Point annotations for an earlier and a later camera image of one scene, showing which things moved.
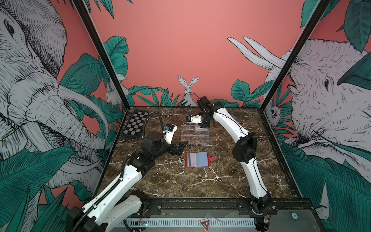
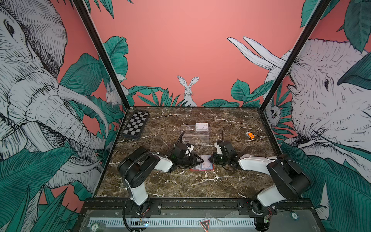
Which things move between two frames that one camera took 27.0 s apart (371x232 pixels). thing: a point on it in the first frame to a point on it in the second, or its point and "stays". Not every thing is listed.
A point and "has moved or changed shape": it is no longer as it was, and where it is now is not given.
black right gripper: [204, 126] to [214, 159]
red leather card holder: [198, 159] has moved or changed shape
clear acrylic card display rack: [195, 135] stays
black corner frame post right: [320, 12] stays
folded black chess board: [134, 128] stays
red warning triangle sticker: [205, 224] stays
